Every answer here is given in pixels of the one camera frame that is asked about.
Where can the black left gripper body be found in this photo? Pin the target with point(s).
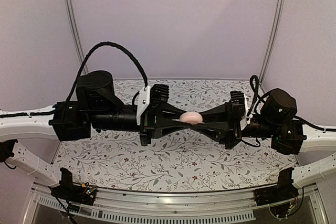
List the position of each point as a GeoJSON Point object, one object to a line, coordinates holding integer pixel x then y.
{"type": "Point", "coordinates": [148, 126]}

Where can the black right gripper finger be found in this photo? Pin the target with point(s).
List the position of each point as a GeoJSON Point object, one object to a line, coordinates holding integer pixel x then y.
{"type": "Point", "coordinates": [218, 113]}
{"type": "Point", "coordinates": [214, 130]}

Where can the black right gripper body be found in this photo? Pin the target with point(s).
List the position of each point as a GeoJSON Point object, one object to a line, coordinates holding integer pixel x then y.
{"type": "Point", "coordinates": [234, 130]}

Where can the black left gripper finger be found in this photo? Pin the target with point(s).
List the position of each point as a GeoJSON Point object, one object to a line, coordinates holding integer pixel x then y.
{"type": "Point", "coordinates": [167, 127]}
{"type": "Point", "coordinates": [168, 111]}

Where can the white earbuds charging case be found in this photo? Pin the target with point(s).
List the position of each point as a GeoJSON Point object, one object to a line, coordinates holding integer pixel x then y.
{"type": "Point", "coordinates": [191, 118]}

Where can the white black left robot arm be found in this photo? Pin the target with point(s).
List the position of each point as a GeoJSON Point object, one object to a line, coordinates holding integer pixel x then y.
{"type": "Point", "coordinates": [96, 108]}

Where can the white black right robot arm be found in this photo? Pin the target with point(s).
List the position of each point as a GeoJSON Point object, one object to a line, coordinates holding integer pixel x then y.
{"type": "Point", "coordinates": [289, 134]}

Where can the floral patterned table mat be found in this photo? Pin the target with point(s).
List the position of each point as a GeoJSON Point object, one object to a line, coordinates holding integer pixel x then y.
{"type": "Point", "coordinates": [182, 161]}

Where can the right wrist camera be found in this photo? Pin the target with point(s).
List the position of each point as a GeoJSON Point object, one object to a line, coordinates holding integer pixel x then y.
{"type": "Point", "coordinates": [239, 108]}

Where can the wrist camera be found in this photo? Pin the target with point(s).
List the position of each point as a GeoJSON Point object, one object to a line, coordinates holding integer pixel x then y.
{"type": "Point", "coordinates": [239, 108]}
{"type": "Point", "coordinates": [150, 98]}

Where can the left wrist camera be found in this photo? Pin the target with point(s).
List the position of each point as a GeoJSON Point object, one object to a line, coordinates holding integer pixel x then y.
{"type": "Point", "coordinates": [150, 98]}

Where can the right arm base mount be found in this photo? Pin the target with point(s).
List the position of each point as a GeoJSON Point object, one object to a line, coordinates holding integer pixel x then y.
{"type": "Point", "coordinates": [283, 193]}

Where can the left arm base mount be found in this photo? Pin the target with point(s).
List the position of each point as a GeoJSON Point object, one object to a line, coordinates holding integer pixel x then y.
{"type": "Point", "coordinates": [72, 192]}

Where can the aluminium front rail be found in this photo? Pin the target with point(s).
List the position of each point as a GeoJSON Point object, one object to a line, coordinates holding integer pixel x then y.
{"type": "Point", "coordinates": [123, 206]}

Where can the right aluminium corner post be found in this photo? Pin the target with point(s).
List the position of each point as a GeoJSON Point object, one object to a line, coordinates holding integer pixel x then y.
{"type": "Point", "coordinates": [279, 6]}

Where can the aluminium corner post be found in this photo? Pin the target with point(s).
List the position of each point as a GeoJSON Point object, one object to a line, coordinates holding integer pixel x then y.
{"type": "Point", "coordinates": [279, 6]}
{"type": "Point", "coordinates": [74, 30]}

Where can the left aluminium corner post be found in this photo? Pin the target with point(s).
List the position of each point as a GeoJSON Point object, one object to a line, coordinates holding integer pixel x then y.
{"type": "Point", "coordinates": [74, 30]}

